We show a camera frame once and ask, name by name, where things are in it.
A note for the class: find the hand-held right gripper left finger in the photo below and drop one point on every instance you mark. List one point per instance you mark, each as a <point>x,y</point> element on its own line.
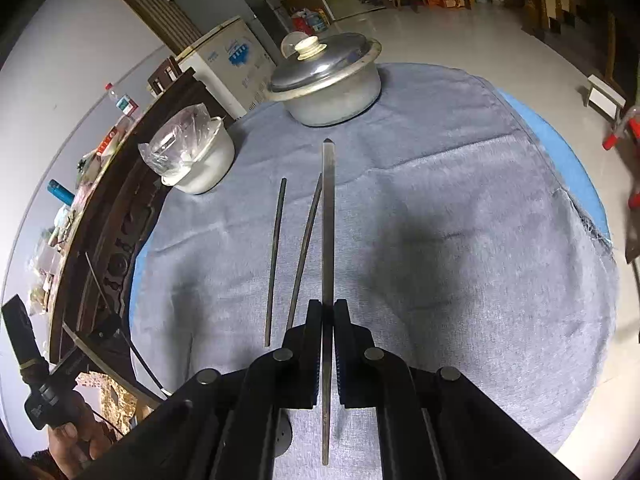
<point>314,340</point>

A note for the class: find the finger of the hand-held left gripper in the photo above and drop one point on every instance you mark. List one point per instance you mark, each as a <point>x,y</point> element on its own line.
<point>105,330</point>

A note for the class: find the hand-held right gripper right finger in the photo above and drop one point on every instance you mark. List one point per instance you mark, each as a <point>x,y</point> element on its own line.
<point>341,340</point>

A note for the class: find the metal file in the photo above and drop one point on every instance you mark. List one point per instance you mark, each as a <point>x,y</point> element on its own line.
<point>328,220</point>

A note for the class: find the person's left hand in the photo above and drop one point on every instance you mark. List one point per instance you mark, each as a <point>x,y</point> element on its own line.
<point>80,445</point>

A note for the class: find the brown patterned cloth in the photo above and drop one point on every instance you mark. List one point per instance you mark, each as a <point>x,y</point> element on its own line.
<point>117,400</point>

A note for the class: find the carved dark wooden sideboard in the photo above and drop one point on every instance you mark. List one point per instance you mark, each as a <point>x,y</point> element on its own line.
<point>115,220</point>

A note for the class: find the grey tablecloth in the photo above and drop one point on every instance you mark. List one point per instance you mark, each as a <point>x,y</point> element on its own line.
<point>450,260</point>

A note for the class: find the blue thermos flask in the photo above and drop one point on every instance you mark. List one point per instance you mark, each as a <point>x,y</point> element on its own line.
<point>60,191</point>

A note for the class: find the red and white bowl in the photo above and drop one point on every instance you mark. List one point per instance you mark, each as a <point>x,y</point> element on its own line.
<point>109,142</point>

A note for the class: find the white pot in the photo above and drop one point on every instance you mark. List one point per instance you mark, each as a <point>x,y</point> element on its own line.
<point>210,170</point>

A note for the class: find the clear plastic bag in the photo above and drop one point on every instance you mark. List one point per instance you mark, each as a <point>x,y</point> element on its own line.
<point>172,145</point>

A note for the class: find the clear water bottle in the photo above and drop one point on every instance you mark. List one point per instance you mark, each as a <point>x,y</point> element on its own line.
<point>122,102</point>

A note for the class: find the aluminium pot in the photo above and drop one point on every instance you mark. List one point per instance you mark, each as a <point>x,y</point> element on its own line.
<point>340,105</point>

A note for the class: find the dark wooden chair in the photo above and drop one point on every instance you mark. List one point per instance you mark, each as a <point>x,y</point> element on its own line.
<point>165,75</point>

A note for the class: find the aluminium pot lid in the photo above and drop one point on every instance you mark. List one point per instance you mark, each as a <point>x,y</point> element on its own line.
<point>330,67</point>

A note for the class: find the blue table cover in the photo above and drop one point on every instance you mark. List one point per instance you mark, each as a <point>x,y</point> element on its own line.
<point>565,160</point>

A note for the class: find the white chest freezer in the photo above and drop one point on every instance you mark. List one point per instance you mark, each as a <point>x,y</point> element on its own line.
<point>230,60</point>

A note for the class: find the translucent round plastic lid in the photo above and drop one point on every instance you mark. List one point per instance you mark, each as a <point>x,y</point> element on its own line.
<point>289,45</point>

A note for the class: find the red plastic container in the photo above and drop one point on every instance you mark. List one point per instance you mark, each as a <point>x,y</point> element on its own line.
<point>301,25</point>

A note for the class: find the blue water jug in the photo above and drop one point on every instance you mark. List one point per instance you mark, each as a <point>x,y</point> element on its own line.
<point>317,20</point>

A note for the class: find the grey refrigerator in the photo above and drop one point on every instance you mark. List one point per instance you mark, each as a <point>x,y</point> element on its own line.
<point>215,0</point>

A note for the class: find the small white stool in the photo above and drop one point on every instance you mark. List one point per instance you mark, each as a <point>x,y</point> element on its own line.
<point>602,97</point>

